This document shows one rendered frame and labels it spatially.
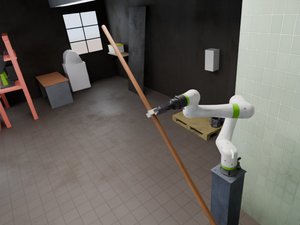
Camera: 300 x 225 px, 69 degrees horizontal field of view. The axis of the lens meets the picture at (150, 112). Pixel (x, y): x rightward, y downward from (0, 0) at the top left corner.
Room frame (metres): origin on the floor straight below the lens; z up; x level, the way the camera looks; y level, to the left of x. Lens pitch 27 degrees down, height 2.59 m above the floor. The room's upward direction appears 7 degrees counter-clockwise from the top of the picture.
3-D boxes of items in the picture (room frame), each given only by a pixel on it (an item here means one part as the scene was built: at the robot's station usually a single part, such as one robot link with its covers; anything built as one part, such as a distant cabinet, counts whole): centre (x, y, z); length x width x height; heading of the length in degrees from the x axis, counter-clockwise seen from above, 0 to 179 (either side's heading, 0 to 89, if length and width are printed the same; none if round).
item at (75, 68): (7.72, 2.48, 0.71); 0.70 x 0.62 x 1.42; 122
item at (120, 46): (7.99, 0.94, 1.25); 0.48 x 0.40 x 0.27; 32
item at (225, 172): (1.48, -0.68, 1.23); 0.26 x 0.15 x 0.06; 122
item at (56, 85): (6.90, 3.05, 0.38); 1.41 x 0.74 x 0.75; 32
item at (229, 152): (1.46, -0.63, 1.36); 0.16 x 0.13 x 0.19; 179
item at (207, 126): (4.27, -1.13, 0.17); 1.17 x 0.81 x 0.33; 32
